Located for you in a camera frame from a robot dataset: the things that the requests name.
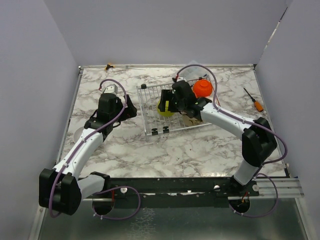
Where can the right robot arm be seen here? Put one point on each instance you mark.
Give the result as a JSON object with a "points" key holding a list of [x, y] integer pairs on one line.
{"points": [[257, 140]]}

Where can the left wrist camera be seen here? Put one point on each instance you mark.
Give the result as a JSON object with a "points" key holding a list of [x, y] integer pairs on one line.
{"points": [[112, 88]]}

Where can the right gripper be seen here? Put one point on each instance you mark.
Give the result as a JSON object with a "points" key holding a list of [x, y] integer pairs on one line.
{"points": [[166, 95]]}

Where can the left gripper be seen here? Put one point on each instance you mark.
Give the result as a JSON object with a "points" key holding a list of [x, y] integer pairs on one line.
{"points": [[131, 109]]}

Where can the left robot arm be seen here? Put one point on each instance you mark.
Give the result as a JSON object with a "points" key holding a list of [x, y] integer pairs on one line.
{"points": [[61, 189]]}

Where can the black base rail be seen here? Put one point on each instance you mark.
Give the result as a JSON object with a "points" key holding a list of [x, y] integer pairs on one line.
{"points": [[172, 192]]}

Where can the beige ceramic bowl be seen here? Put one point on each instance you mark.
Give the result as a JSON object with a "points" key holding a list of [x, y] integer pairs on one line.
{"points": [[189, 122]]}

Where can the clear plastic container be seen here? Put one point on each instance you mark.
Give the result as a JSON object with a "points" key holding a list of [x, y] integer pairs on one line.
{"points": [[192, 73]]}

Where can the silver wire dish rack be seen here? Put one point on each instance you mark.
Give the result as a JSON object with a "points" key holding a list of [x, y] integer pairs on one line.
{"points": [[153, 123]]}

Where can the orange handled screwdriver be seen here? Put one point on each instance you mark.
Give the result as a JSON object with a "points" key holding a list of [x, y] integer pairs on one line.
{"points": [[257, 105]]}

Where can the yellow white bowl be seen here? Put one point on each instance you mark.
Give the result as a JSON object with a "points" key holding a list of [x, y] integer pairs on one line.
{"points": [[165, 113]]}

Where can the orange plastic bowl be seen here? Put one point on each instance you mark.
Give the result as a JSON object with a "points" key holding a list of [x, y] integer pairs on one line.
{"points": [[202, 88]]}

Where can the yellow black small clamp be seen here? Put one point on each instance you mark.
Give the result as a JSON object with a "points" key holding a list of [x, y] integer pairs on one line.
{"points": [[108, 66]]}

